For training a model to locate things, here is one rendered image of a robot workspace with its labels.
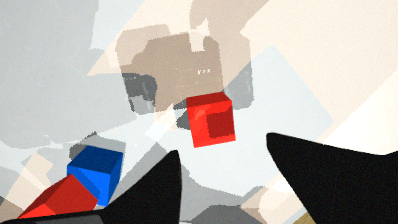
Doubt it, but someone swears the red cube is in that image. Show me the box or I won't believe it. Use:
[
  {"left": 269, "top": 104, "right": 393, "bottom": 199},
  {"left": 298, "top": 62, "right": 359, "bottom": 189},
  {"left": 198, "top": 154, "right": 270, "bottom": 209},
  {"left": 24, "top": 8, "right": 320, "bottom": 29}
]
[
  {"left": 18, "top": 174, "right": 98, "bottom": 219},
  {"left": 186, "top": 92, "right": 236, "bottom": 148}
]

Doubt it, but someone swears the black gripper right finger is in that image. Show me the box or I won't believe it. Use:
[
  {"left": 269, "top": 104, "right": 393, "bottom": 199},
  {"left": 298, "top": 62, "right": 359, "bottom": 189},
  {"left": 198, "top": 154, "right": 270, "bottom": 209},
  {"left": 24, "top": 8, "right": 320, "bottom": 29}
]
[{"left": 266, "top": 132, "right": 398, "bottom": 224}]

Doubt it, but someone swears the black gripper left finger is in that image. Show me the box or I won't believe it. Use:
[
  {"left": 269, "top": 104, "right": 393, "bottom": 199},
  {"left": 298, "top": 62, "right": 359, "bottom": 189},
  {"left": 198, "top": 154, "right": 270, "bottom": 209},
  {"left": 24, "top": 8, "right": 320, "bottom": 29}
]
[{"left": 0, "top": 150, "right": 182, "bottom": 224}]

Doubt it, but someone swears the blue cube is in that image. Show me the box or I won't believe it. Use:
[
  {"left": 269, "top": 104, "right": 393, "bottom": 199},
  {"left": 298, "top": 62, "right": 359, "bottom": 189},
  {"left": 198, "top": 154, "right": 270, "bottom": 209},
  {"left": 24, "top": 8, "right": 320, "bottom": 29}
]
[{"left": 66, "top": 145, "right": 123, "bottom": 206}]

